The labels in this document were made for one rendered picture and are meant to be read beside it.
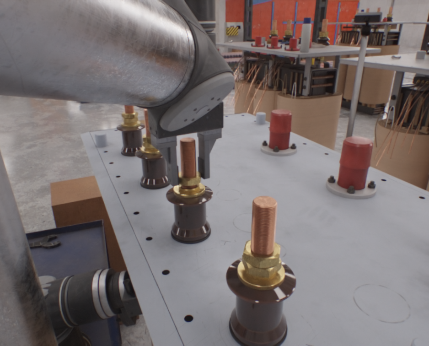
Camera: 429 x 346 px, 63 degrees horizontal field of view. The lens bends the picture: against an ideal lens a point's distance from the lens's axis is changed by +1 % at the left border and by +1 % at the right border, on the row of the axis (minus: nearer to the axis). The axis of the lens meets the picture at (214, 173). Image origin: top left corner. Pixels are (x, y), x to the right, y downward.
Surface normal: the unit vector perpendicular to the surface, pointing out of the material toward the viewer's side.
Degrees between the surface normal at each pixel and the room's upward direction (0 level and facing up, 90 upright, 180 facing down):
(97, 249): 0
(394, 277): 0
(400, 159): 90
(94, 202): 90
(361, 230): 0
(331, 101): 90
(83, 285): 28
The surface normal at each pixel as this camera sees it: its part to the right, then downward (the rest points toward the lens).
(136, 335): 0.00, -0.91
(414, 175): -0.21, 0.39
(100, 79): 0.61, 0.79
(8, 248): 0.87, 0.07
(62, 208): 0.42, 0.36
